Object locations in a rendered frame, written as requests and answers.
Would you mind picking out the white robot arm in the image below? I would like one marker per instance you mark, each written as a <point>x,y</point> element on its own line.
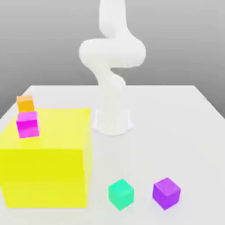
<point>112,52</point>

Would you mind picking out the small teal cube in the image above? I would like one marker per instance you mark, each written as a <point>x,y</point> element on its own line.
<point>121,194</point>

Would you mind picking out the small magenta cube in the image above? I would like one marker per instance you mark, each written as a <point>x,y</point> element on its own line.
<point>28,125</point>

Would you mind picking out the small orange cube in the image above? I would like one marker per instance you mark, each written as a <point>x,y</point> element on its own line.
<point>25,105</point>

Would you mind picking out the small purple cube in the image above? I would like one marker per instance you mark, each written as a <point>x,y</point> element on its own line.
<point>166,193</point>

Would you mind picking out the large yellow box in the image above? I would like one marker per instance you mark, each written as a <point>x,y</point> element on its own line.
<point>44,175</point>

